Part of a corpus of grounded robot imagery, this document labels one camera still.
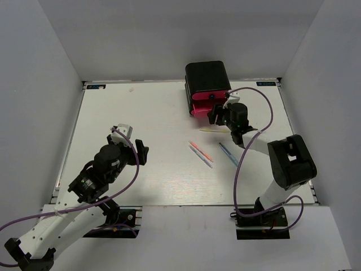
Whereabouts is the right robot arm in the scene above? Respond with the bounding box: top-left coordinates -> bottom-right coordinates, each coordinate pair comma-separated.
208,103 -> 317,225

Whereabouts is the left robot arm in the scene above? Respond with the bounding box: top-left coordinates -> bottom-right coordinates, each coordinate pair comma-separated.
5,133 -> 149,270

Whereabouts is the yellow pen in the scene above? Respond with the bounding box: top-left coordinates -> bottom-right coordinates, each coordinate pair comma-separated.
199,128 -> 230,133

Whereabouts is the red clear pen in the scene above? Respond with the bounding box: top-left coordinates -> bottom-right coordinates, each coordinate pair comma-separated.
189,141 -> 213,162

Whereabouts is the black drawer cabinet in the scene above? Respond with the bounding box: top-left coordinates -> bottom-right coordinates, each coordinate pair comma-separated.
185,60 -> 231,105

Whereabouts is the blue clear pen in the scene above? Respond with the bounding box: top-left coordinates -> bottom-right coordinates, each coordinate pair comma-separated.
189,143 -> 213,168

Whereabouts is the light blue pen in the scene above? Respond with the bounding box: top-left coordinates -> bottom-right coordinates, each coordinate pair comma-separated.
219,143 -> 239,167

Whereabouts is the right corner label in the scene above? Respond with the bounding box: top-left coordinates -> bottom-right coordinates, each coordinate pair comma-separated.
256,81 -> 277,86

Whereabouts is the corner label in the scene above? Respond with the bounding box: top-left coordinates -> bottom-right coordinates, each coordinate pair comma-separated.
86,84 -> 106,90
256,81 -> 277,86

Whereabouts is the left corner label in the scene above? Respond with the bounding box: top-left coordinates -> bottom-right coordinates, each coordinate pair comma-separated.
86,84 -> 106,90

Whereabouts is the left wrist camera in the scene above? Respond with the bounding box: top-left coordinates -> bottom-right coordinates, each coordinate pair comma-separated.
108,124 -> 133,147

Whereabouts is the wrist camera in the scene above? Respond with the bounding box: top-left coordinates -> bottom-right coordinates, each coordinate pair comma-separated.
223,91 -> 240,109
108,124 -> 133,147

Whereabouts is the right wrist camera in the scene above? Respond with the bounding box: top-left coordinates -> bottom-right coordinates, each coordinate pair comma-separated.
223,91 -> 240,109

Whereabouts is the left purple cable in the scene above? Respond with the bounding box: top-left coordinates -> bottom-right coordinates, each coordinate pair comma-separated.
0,127 -> 140,268

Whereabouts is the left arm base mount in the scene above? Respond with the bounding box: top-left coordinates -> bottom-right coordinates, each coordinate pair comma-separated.
83,207 -> 142,239

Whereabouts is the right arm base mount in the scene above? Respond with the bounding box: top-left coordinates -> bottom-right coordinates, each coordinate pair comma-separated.
230,208 -> 290,241

